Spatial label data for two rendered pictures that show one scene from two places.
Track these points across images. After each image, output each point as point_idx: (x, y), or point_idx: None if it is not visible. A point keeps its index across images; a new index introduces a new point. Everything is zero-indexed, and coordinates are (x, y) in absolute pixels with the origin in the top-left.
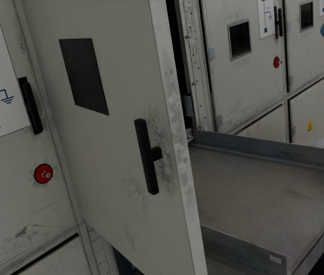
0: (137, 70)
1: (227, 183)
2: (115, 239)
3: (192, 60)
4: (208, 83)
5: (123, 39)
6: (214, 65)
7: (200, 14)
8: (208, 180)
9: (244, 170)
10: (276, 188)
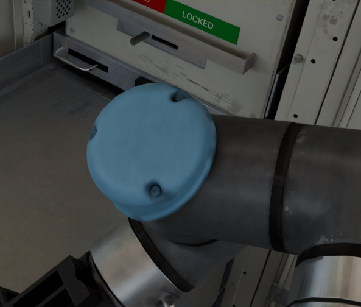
0: None
1: (53, 203)
2: None
3: (323, 9)
4: (349, 95)
5: None
6: None
7: None
8: (72, 179)
9: (100, 234)
10: None
